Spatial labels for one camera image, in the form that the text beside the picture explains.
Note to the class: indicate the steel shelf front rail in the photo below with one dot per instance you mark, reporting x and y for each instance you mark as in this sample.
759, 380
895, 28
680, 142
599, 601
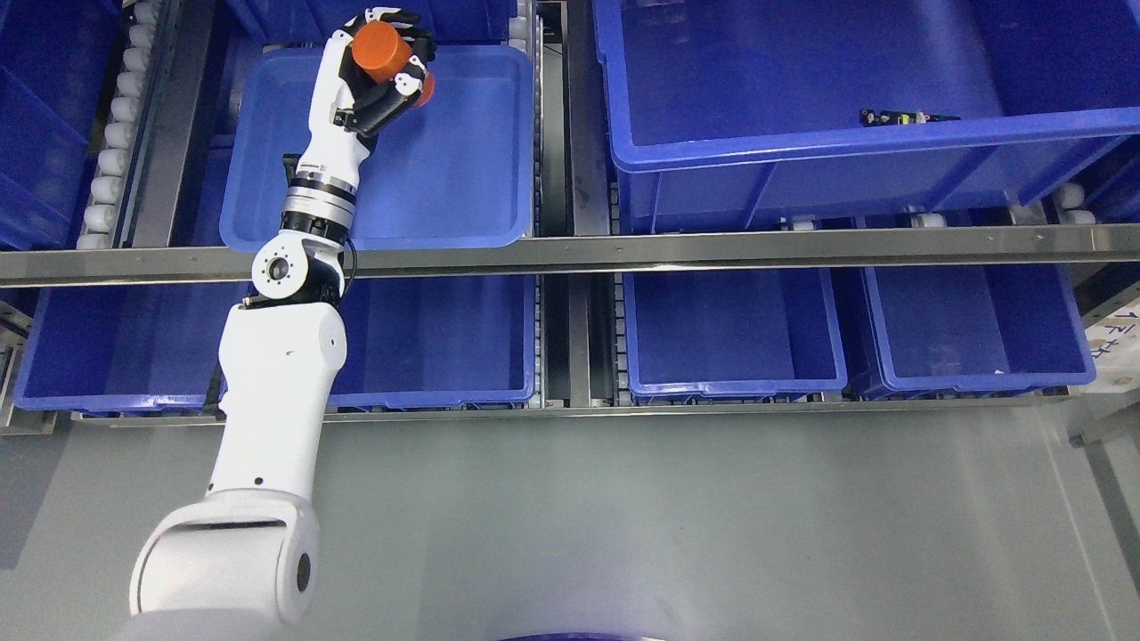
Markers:
1038, 244

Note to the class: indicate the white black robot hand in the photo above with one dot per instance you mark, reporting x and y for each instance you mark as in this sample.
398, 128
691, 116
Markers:
343, 122

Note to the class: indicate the blue bin lower left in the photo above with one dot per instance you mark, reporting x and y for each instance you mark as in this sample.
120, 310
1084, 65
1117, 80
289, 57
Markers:
132, 350

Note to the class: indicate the blue bin upper left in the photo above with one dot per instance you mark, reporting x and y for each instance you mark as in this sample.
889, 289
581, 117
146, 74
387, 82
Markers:
54, 56

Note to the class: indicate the white roller conveyor track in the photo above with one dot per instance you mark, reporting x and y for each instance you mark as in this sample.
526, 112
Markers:
104, 216

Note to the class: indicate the shallow blue plastic tray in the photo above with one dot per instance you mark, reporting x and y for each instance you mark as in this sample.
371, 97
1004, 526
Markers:
456, 173

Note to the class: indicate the large blue bin upper right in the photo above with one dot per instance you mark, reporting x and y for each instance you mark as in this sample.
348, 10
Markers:
742, 115

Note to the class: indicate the orange cylindrical capacitor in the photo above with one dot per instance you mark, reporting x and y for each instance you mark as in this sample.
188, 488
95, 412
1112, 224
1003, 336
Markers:
395, 57

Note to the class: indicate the blue bin lower middle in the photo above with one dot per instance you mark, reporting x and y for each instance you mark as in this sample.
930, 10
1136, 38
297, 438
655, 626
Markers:
442, 342

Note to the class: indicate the blue bin lower right-middle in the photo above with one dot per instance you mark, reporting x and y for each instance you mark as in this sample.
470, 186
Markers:
740, 335

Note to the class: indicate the small black tool in bin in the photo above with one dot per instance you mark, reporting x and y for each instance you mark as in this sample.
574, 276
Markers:
872, 118

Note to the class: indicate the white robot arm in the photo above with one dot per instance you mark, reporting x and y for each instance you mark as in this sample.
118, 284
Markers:
250, 548

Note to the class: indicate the blue bin lower far right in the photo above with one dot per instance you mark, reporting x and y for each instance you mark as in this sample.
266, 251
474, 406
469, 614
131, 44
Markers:
915, 331

